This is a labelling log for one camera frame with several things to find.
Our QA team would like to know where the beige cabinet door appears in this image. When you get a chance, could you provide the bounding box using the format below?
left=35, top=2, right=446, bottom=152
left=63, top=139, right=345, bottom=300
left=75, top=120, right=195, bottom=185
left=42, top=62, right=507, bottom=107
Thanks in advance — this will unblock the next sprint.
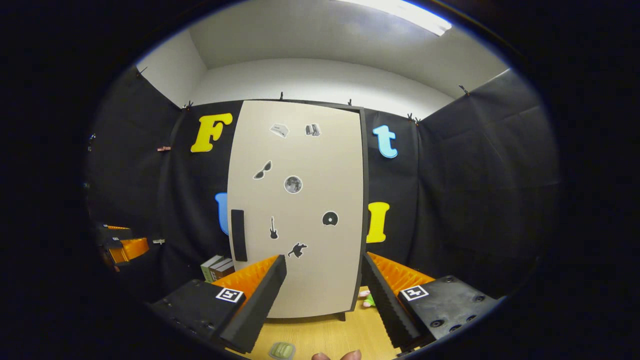
left=227, top=100, right=365, bottom=320

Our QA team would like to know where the black backdrop cloth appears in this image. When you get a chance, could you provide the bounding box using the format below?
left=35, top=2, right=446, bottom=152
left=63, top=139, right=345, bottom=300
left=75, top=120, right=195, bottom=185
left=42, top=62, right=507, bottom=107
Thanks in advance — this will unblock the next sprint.
left=85, top=65, right=561, bottom=301

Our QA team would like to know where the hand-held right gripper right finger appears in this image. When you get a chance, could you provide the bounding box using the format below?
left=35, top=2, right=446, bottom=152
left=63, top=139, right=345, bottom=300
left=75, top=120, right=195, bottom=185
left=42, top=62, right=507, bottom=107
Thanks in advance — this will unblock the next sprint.
left=361, top=251, right=502, bottom=353

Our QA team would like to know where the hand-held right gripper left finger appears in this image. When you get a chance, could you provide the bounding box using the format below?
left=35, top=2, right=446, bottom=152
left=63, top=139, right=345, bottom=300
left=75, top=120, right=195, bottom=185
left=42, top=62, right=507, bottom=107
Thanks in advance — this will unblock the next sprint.
left=150, top=254, right=288, bottom=355

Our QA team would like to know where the dark grey cabinet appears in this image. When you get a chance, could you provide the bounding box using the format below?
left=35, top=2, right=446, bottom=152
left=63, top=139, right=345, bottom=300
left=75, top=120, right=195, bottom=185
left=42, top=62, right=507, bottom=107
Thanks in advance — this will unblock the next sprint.
left=337, top=102, right=371, bottom=322

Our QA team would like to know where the long ceiling light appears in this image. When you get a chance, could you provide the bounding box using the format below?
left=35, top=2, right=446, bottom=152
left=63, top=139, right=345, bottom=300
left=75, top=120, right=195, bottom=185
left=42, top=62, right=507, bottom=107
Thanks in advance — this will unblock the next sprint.
left=334, top=0, right=453, bottom=37

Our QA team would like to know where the green book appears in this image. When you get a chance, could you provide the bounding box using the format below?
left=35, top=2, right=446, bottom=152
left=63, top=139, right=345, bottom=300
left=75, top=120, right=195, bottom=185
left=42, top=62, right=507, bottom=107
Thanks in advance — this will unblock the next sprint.
left=200, top=254, right=224, bottom=283

